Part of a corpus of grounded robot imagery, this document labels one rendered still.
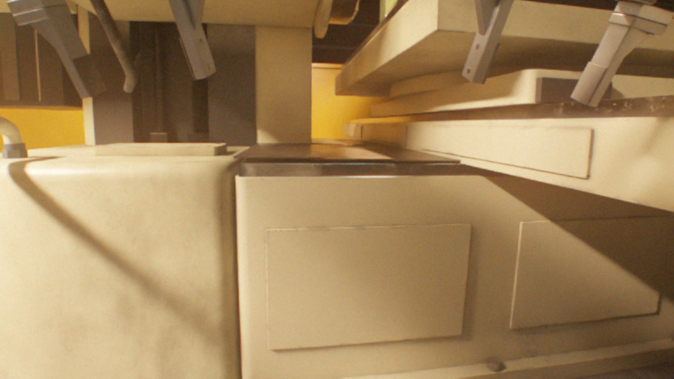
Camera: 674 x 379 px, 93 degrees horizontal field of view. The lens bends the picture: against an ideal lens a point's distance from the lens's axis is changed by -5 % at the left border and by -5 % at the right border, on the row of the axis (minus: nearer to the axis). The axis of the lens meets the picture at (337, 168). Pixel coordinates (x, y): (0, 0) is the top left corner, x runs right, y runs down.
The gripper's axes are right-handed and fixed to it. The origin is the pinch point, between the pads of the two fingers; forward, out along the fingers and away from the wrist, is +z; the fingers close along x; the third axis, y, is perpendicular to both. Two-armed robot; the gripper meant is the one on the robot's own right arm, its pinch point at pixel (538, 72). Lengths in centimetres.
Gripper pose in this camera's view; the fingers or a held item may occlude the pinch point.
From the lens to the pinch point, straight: 40.5
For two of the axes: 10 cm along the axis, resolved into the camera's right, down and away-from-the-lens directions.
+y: 0.6, 5.1, -8.6
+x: 9.8, 1.3, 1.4
